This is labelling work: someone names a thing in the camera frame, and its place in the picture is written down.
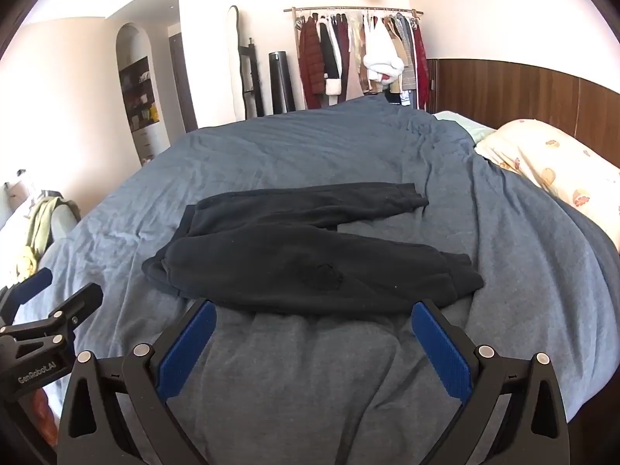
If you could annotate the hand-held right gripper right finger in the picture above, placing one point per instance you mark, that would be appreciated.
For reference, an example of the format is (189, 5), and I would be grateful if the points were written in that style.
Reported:
(441, 348)

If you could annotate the cream floral pillow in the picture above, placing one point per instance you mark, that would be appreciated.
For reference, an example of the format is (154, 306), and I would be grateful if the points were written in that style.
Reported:
(547, 164)

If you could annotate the wooden clothes rack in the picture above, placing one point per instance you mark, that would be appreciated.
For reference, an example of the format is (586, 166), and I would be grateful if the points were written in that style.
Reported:
(339, 8)

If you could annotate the dark wooden headboard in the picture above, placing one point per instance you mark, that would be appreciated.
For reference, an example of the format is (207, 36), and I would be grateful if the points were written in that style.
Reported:
(533, 92)

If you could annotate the arched wall shelf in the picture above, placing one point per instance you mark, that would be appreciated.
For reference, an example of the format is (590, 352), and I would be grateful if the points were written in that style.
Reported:
(140, 92)

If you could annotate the pale green armchair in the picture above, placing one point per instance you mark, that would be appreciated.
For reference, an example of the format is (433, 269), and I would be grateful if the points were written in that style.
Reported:
(17, 213)

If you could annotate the dark wooden door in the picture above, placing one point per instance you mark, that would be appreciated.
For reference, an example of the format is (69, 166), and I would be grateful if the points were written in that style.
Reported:
(181, 82)

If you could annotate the black stand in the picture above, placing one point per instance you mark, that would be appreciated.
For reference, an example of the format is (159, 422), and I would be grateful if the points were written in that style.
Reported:
(252, 77)

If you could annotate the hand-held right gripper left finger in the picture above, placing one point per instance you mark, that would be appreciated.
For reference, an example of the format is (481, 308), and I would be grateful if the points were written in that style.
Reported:
(186, 348)

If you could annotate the pale green pillow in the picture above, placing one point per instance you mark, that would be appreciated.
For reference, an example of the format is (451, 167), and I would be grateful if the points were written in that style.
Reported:
(462, 125)

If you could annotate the green cloth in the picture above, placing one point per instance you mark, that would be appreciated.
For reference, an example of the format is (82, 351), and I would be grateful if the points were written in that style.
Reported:
(41, 223)

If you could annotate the blue-grey blanket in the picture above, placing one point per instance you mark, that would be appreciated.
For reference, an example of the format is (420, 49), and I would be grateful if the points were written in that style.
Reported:
(339, 373)

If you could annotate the black cylindrical tower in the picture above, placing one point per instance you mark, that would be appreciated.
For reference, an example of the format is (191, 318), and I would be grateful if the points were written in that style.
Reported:
(281, 82)

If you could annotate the yellow crumpled cloth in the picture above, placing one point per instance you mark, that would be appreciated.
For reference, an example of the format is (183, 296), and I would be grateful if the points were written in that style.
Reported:
(26, 264)

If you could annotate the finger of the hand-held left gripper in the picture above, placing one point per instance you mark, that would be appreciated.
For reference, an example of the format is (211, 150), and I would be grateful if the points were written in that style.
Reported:
(36, 282)
(80, 302)

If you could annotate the row of hanging clothes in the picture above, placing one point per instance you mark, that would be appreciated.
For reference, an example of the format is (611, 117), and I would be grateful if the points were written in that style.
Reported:
(312, 58)

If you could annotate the black pants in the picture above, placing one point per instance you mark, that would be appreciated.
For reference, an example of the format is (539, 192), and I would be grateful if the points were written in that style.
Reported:
(290, 271)

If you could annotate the wavy standing mirror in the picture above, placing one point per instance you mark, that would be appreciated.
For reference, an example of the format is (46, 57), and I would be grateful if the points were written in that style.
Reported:
(235, 58)

